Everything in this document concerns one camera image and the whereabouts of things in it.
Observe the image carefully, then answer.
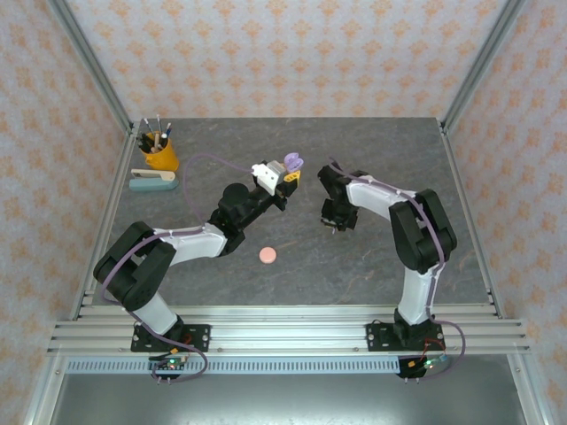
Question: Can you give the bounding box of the slotted grey cable duct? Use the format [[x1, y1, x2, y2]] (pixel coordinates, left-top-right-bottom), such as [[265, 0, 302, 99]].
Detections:
[[65, 359, 402, 375]]

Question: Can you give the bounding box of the aluminium frame post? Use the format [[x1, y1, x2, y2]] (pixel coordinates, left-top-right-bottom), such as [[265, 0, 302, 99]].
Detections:
[[440, 0, 526, 134], [46, 0, 136, 138]]

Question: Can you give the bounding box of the purple earbud charging case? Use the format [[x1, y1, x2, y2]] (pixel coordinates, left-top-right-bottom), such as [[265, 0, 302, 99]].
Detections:
[[283, 151, 307, 174]]

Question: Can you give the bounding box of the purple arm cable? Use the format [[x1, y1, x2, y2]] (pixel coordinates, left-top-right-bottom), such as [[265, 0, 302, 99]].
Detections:
[[327, 154, 466, 384], [99, 152, 262, 385]]

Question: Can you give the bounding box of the grey metal shelf panel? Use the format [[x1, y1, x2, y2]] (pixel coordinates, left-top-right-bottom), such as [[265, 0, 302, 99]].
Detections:
[[26, 374, 546, 425]]

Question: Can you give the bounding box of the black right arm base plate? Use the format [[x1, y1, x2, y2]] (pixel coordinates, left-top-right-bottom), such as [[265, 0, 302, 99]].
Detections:
[[365, 321, 445, 353]]

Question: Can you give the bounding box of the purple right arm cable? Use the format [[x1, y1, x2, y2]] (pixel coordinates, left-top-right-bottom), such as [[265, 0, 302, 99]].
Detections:
[[327, 154, 466, 384]]

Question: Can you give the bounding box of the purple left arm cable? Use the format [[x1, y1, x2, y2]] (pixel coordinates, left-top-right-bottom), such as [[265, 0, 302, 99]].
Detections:
[[99, 152, 262, 385]]

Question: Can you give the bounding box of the cream and teal stapler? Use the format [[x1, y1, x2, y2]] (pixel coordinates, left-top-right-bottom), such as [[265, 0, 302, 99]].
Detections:
[[128, 167, 180, 194]]

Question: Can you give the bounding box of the yellow pen cup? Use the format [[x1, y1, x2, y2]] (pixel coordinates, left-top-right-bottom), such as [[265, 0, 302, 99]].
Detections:
[[140, 131, 181, 173]]

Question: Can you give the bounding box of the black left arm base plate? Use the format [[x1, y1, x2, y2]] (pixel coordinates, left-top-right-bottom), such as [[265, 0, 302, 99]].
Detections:
[[130, 324, 212, 353]]

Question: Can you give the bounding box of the aluminium side rail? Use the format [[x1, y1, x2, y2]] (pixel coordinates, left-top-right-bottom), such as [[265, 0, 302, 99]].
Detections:
[[439, 119, 506, 320], [68, 132, 136, 322]]

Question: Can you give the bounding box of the aluminium mounting rail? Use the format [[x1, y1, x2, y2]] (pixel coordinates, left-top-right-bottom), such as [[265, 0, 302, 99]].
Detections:
[[46, 304, 532, 356]]

